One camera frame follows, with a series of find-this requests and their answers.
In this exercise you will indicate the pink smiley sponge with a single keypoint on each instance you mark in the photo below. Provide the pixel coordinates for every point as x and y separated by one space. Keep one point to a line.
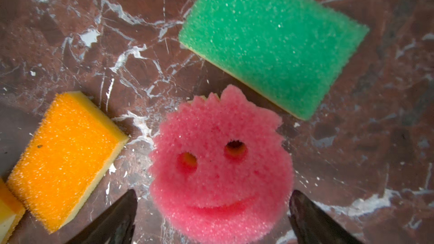
220 172

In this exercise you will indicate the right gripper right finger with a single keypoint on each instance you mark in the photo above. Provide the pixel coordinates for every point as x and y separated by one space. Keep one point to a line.
312 225

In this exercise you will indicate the green sponge upper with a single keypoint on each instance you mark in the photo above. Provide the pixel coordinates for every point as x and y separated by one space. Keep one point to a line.
289 51

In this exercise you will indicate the orange sponge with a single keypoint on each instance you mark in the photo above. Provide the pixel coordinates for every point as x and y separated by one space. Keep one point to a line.
68 155

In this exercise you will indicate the yellow sponge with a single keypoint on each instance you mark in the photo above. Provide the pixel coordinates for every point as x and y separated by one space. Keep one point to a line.
12 210

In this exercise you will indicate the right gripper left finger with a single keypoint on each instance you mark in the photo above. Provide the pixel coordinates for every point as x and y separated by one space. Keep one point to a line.
114 226

